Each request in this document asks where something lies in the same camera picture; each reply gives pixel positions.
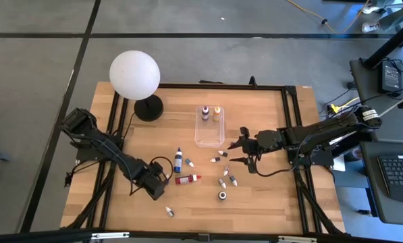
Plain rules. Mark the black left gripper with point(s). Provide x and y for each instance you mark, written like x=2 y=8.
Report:
x=154 y=185

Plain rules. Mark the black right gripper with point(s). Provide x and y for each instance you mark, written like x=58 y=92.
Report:
x=267 y=141

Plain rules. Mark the small dark dropper bottle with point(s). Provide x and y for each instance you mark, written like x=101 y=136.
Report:
x=224 y=154
x=216 y=159

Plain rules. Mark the small brown dropper bottle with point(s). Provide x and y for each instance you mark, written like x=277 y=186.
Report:
x=169 y=211

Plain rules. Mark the large blue food coloring bottle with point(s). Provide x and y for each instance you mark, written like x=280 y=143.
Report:
x=178 y=163

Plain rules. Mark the large red food coloring bottle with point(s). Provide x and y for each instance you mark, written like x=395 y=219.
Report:
x=186 y=180

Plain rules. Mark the clear plastic bin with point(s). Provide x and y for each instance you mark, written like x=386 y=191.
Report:
x=209 y=135

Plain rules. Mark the large yellow food coloring bottle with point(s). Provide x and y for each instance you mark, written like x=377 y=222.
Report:
x=216 y=115

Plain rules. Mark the large black food coloring bottle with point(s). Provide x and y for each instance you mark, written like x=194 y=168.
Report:
x=222 y=195

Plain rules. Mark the large purple food coloring bottle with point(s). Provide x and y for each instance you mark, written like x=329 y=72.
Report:
x=205 y=114

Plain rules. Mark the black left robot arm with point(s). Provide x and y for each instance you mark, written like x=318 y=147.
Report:
x=96 y=141

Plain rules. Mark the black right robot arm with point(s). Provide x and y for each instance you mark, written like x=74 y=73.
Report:
x=322 y=130

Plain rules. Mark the upright black clamp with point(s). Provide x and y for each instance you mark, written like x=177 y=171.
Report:
x=252 y=81

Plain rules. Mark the flat black clamp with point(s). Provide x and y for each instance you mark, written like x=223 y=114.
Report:
x=211 y=82

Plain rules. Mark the white paper sheet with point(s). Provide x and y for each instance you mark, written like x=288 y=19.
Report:
x=339 y=165

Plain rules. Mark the white globe table lamp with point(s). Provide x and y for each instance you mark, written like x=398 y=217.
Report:
x=133 y=74

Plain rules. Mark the dark round cup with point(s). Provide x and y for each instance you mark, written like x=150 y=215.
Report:
x=356 y=153

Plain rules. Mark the black beam with silver brackets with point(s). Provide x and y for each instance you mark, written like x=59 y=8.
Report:
x=35 y=237

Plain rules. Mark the black floor plug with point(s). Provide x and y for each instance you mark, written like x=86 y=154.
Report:
x=363 y=212

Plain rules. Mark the grey side desk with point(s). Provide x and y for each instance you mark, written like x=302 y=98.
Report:
x=366 y=84

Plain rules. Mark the black power adapter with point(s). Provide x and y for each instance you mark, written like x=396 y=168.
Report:
x=391 y=76

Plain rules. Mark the person's foot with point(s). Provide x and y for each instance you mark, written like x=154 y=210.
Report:
x=370 y=9
x=370 y=26

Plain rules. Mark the black diagonal desk leg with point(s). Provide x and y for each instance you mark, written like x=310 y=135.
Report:
x=390 y=45

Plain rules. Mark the person's leg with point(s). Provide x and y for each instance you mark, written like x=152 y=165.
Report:
x=391 y=22

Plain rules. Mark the black aluminium table frame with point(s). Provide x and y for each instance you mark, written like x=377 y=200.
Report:
x=221 y=86

